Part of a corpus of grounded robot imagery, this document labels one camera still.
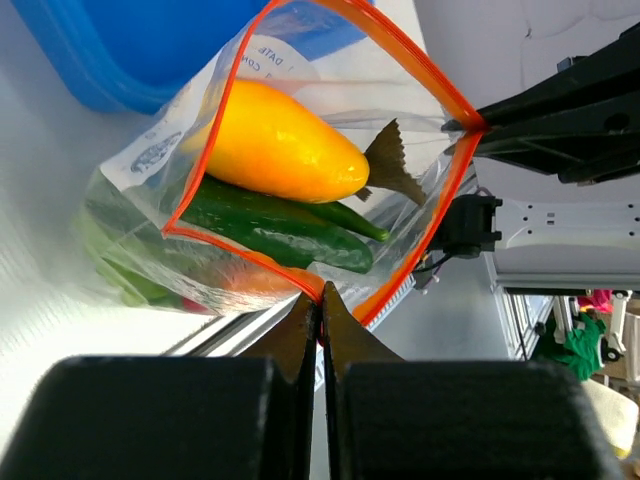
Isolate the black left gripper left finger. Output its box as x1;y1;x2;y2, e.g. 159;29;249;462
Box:
1;296;317;479

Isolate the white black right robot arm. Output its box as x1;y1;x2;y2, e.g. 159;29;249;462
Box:
474;26;639;260

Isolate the green toy lettuce leaf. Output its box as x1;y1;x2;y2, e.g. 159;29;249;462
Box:
74;206;176;308

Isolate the blue plastic bin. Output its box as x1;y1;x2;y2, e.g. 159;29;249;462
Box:
13;1;365;114

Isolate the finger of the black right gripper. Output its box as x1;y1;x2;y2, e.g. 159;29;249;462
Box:
475;124;639;184
442;22;640;134

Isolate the yellow orange toy mango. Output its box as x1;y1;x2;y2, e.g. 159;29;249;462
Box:
205;79;369;203

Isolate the aluminium front rail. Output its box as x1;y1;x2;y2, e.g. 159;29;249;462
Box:
161;296;298;357

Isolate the green toy chili pepper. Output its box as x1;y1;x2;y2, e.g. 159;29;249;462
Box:
295;202;390;243

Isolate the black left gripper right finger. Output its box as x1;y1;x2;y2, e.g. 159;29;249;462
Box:
320;283;622;479

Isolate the grey toy fish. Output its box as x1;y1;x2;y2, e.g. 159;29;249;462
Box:
355;119;427;206

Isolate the red toy chili pepper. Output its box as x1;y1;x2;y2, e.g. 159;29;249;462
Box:
181;298;214;315

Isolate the clear orange-zipper zip bag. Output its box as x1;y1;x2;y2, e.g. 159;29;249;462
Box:
75;1;485;322

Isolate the dark green toy cucumber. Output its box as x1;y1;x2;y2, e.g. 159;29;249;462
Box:
180;175;373;274

